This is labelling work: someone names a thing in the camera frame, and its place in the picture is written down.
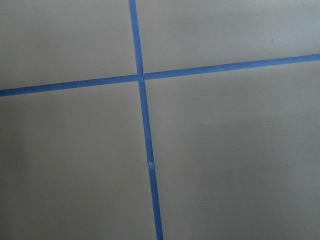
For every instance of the blue tape line lengthwise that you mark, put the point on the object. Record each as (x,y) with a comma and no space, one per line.
(146,120)

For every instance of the blue tape line crosswise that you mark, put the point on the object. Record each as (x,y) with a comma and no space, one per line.
(159,75)

